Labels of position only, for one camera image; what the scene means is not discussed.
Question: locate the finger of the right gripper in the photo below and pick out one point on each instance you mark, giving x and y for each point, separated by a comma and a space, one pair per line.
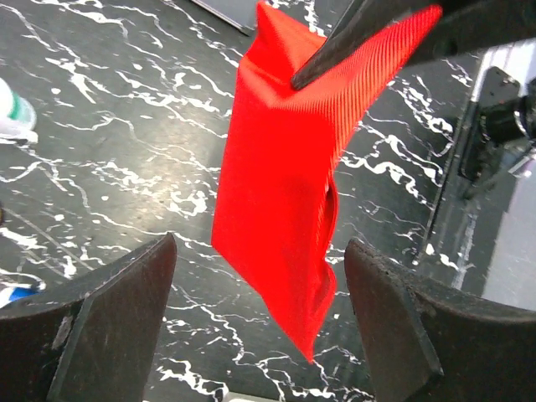
360, 21
468, 26

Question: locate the grey metal case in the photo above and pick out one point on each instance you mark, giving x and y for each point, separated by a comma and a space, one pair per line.
241, 14

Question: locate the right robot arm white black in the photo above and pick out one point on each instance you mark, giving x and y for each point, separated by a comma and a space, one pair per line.
495, 139

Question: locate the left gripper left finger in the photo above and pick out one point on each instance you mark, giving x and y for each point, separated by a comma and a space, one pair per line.
92, 338

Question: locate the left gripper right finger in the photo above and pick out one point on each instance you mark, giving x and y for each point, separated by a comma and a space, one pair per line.
425, 341

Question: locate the white blue bandage roll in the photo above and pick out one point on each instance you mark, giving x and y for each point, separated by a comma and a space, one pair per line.
12, 291

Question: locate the red first aid kit pouch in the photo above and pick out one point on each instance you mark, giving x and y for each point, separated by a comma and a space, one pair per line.
277, 203

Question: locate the white bottle white cap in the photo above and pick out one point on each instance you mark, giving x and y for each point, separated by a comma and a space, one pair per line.
18, 117

